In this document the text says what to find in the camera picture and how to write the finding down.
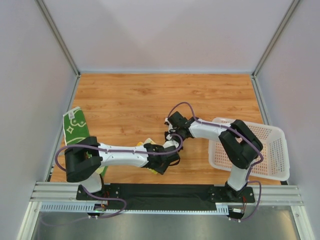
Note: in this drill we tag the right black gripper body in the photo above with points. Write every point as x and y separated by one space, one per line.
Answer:
170 136

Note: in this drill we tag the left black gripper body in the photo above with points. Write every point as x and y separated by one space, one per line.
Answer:
165 162

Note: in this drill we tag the green patterned towel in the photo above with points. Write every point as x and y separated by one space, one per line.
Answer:
75 125

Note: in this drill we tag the white plastic basket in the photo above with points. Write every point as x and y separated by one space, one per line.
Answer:
275 164

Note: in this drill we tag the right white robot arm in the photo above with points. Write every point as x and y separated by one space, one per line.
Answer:
240 144

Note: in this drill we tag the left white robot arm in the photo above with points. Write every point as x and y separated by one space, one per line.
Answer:
135 156

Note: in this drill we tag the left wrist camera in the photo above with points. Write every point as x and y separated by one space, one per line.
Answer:
171 143

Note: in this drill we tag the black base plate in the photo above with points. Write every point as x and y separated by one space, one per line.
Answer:
174 197

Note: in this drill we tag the aluminium front rail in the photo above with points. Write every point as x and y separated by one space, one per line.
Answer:
271 195

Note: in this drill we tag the grey slotted cable duct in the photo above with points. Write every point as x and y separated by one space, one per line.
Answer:
93 209

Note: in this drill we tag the right aluminium frame post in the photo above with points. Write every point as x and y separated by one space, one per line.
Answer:
276 36

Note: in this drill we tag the aluminium frame post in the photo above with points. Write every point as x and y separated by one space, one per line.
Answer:
57 35
276 36

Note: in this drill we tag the left aluminium frame post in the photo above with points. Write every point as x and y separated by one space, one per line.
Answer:
57 35

